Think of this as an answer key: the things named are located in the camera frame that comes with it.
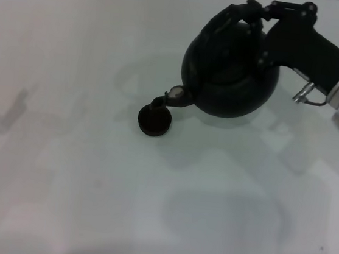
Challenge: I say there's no dark brown teacup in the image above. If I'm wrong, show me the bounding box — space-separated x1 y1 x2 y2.
136 103 174 139

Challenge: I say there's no black round teapot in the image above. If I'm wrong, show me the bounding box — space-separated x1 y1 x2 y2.
150 0 288 124

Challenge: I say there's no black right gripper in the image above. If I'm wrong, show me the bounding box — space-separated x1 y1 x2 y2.
236 0 339 96

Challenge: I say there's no right arm cable with connector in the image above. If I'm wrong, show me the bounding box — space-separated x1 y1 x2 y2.
291 79 330 108

